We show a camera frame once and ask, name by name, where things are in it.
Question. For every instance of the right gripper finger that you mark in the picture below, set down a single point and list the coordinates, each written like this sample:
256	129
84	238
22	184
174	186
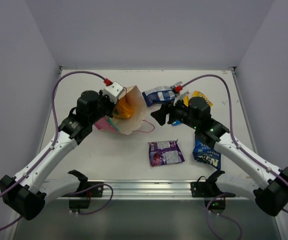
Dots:
184	99
162	116

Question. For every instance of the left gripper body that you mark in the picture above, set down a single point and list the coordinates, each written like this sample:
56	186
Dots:
111	106

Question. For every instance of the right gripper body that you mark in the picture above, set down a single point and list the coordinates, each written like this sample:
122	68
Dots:
178	112

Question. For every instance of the orange yellow snack packet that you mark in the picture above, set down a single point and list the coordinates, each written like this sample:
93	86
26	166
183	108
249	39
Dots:
123	109

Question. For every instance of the dark blue snack packet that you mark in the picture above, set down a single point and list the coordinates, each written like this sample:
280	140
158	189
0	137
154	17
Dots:
158	95

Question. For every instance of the pink beige paper bag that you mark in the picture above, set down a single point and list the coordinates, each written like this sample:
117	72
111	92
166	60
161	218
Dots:
137	122

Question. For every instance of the purple snack packet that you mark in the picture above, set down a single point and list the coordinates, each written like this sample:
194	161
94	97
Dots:
165	153

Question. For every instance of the dark blue chips bag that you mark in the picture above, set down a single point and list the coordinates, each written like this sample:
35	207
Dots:
204	154

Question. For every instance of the blue M&M snack packet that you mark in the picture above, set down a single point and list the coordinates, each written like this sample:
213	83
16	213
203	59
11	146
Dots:
176	123

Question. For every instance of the teal snack packet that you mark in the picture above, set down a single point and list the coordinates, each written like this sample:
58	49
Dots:
113	125

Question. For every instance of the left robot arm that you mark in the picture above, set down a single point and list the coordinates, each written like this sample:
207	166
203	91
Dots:
27	192

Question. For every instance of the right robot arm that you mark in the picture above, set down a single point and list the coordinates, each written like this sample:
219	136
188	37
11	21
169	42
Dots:
271	196

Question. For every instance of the right black controller box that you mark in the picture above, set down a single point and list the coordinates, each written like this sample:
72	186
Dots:
218	205

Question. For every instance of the black controller box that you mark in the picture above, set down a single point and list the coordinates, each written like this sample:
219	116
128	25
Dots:
78	204
218	205

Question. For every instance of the left black controller box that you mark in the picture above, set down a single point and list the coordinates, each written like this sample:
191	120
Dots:
78	204

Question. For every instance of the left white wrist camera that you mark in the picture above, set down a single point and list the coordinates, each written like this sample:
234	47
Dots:
114	91

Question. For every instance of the aluminium mounting rail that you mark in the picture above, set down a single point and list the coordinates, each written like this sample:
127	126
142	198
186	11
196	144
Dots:
176	189

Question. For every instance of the right black base bracket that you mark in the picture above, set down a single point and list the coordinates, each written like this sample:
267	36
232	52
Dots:
207	187

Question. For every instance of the black base bracket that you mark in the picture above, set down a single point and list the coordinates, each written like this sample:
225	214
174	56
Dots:
86	188
207	187

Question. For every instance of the left black base bracket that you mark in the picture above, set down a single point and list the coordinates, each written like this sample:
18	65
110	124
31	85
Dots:
86	188

